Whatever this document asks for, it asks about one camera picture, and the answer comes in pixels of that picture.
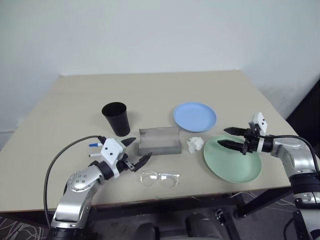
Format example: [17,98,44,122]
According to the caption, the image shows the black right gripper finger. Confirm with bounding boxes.
[217,140,245,152]
[223,127,248,137]

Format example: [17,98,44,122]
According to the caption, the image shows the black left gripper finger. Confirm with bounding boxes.
[121,136,137,149]
[134,152,153,172]

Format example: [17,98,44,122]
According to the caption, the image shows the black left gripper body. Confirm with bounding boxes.
[116,139,138,175]

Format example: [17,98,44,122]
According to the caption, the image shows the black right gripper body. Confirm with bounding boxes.
[240,124,261,156]

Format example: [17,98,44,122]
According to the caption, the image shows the green plastic plate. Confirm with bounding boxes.
[202,135,263,184]

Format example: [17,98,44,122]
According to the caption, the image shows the grey transparent glasses case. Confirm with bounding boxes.
[138,126,182,156]

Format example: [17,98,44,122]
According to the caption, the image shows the black plastic cup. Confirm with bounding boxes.
[101,101,131,137]

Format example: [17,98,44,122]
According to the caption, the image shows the crumpled white tissue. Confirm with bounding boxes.
[186,136,204,154]

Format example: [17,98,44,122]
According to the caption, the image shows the blue plastic plate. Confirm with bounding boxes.
[172,101,218,133]

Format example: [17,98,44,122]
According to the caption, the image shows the dark rounded robot leg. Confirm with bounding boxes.
[133,223,160,240]
[184,212,230,240]

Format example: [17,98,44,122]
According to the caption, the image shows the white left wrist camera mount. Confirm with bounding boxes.
[100,138,126,179]

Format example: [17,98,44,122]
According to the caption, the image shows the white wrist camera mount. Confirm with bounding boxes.
[248,112,269,153]
[100,138,126,179]

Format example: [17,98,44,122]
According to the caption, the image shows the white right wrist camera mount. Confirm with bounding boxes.
[248,112,269,153]

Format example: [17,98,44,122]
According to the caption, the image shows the clear frame eyeglasses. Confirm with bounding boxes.
[138,170,181,189]

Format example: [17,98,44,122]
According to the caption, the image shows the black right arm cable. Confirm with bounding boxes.
[258,134,320,176]

